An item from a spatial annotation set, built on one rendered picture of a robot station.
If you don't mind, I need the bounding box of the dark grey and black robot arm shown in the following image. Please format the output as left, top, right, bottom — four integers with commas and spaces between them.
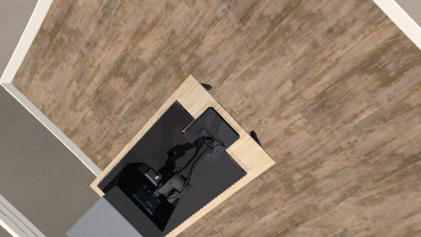
152, 128, 223, 203

